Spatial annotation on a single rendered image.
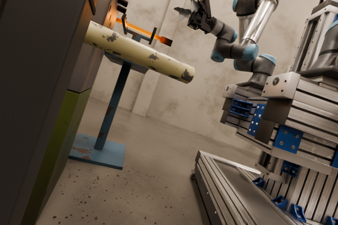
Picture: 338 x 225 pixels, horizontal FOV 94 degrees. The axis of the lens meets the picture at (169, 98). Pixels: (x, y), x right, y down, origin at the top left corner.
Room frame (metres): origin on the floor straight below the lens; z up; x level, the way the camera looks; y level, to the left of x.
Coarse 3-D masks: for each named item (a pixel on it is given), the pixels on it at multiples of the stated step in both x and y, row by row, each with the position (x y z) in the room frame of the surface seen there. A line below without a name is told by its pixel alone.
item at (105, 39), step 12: (0, 0) 0.25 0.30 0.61; (96, 24) 0.30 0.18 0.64; (96, 36) 0.30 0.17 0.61; (108, 36) 0.31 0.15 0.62; (120, 36) 0.32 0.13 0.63; (108, 48) 0.32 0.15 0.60; (120, 48) 0.32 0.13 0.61; (132, 48) 0.32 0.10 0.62; (144, 48) 0.34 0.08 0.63; (132, 60) 0.34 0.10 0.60; (144, 60) 0.34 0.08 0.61; (156, 60) 0.34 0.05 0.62; (168, 60) 0.36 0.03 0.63; (168, 72) 0.36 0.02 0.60; (180, 72) 0.37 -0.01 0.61; (192, 72) 0.38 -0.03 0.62
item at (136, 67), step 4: (108, 56) 1.05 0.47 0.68; (112, 56) 0.98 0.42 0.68; (116, 56) 0.97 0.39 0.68; (112, 60) 1.21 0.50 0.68; (116, 60) 1.12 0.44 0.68; (120, 60) 1.04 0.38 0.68; (124, 60) 0.99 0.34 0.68; (120, 64) 1.30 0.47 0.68; (128, 64) 1.11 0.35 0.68; (132, 64) 1.03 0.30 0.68; (136, 64) 1.00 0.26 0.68; (132, 68) 1.29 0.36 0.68; (136, 68) 1.18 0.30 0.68; (140, 68) 1.10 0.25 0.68; (144, 68) 1.03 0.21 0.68; (140, 72) 1.39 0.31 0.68; (144, 72) 1.27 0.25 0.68
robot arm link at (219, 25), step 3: (216, 18) 0.80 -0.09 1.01; (216, 21) 0.79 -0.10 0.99; (219, 21) 0.79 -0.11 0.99; (216, 24) 0.79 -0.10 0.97; (219, 24) 0.79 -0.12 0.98; (222, 24) 0.80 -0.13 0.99; (213, 27) 0.80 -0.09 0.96; (216, 27) 0.79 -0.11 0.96; (219, 27) 0.80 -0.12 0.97; (213, 30) 0.80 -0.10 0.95; (216, 30) 0.80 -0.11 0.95; (219, 30) 0.80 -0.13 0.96; (213, 33) 0.82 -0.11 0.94; (216, 33) 0.82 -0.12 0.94
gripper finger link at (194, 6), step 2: (192, 0) 0.69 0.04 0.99; (194, 0) 0.69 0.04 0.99; (196, 0) 0.70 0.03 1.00; (192, 2) 0.69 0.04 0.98; (194, 2) 0.70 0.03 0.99; (192, 4) 0.70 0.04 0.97; (194, 4) 0.71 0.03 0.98; (196, 4) 0.71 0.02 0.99; (192, 6) 0.70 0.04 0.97; (194, 6) 0.71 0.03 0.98; (196, 6) 0.72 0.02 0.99; (198, 6) 0.73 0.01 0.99; (190, 8) 0.70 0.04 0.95; (192, 8) 0.71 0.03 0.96; (194, 8) 0.72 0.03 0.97; (196, 8) 0.73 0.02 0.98; (198, 8) 0.74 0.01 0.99; (192, 10) 0.71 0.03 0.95; (194, 10) 0.73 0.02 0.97; (196, 10) 0.73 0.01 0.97
